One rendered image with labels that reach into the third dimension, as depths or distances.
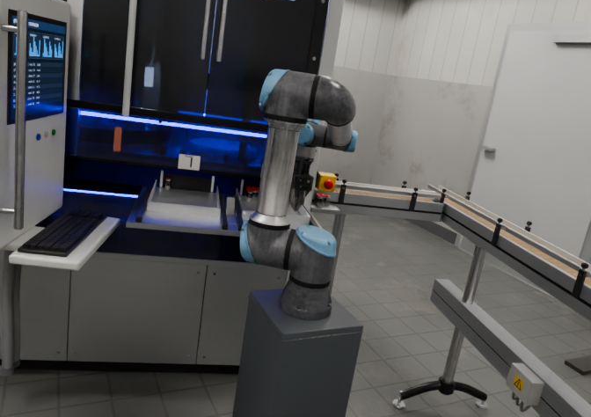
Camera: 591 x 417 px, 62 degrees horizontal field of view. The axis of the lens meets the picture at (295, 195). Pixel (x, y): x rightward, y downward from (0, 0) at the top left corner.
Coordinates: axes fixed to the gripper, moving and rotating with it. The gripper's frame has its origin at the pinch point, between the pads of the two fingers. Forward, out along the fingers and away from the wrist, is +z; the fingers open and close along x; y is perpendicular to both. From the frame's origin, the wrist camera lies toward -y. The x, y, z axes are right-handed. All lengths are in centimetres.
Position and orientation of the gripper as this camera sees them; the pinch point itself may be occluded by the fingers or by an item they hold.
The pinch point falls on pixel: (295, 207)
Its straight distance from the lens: 187.9
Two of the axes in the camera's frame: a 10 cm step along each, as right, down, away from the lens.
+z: -1.5, 9.6, 2.3
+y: 1.8, 2.6, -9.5
